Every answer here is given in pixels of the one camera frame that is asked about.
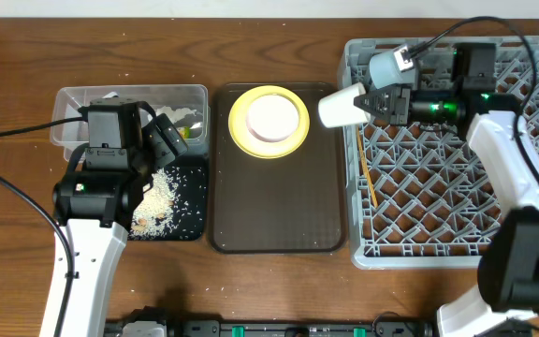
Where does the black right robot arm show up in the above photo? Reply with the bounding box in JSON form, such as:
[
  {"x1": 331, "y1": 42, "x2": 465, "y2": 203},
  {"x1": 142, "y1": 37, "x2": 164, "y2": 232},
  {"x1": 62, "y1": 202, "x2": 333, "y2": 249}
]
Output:
[{"x1": 354, "y1": 42, "x2": 539, "y2": 336}]

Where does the clear plastic bin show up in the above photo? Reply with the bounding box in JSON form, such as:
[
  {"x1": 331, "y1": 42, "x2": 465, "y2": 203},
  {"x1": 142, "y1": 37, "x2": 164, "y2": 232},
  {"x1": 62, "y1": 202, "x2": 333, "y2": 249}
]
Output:
[{"x1": 52, "y1": 84, "x2": 210, "y2": 157}]

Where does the pile of rice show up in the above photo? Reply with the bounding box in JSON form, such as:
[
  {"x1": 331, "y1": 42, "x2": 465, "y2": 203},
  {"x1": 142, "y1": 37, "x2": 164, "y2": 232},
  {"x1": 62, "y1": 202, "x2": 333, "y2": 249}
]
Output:
[{"x1": 128, "y1": 166, "x2": 208, "y2": 237}]

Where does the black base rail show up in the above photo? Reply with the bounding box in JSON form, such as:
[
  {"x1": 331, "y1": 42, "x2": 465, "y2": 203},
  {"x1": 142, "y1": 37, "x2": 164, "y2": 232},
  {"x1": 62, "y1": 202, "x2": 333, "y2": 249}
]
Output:
[{"x1": 103, "y1": 306, "x2": 438, "y2": 337}]

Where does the pink bowl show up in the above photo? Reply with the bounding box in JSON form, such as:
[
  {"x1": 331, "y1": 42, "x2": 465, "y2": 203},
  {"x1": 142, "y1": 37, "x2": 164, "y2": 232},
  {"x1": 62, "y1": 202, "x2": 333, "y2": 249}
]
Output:
[{"x1": 245, "y1": 95, "x2": 299, "y2": 142}]

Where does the white paper cup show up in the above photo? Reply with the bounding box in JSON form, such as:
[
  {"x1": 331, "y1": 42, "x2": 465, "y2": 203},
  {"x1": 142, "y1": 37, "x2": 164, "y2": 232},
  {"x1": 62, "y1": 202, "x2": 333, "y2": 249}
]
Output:
[{"x1": 318, "y1": 82, "x2": 371, "y2": 128}]

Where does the black tray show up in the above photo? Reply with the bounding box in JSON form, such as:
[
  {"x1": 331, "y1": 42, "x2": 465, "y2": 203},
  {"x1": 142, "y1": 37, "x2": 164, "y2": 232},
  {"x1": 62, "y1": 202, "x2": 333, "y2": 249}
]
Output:
[{"x1": 126, "y1": 154, "x2": 208, "y2": 242}]

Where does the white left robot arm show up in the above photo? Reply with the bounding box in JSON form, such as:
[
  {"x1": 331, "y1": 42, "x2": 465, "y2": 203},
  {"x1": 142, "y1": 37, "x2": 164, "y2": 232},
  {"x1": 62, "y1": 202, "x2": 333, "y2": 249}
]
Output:
[{"x1": 39, "y1": 97, "x2": 187, "y2": 336}]

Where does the light blue bowl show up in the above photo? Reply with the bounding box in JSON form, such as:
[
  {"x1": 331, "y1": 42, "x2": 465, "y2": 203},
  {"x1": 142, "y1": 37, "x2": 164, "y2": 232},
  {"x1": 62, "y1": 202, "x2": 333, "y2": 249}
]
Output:
[{"x1": 369, "y1": 49, "x2": 416, "y2": 89}]

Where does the brown serving tray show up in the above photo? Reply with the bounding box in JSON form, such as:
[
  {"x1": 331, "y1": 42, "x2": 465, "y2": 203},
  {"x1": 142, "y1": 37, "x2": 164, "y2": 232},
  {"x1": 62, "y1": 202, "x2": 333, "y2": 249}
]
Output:
[{"x1": 208, "y1": 82, "x2": 347, "y2": 254}]

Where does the wooden chopstick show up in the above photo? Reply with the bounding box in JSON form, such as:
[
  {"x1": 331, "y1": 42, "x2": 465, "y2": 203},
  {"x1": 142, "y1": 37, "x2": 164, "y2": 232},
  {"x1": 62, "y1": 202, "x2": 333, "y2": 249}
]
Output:
[{"x1": 355, "y1": 127, "x2": 378, "y2": 209}]

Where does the yellow plate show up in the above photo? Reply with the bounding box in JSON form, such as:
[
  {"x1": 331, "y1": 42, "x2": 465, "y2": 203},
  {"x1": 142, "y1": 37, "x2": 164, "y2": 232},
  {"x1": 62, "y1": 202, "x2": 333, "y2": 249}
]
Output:
[{"x1": 228, "y1": 85, "x2": 311, "y2": 159}]

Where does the white tissue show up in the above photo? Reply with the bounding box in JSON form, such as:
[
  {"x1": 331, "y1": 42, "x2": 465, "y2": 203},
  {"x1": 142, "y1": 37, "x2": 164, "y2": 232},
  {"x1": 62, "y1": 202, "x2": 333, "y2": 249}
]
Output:
[{"x1": 155, "y1": 106, "x2": 196, "y2": 124}]

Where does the grey dishwasher rack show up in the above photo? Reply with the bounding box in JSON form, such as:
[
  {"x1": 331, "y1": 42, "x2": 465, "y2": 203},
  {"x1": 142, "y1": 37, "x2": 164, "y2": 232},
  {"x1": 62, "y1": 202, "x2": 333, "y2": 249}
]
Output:
[{"x1": 343, "y1": 36, "x2": 539, "y2": 270}]

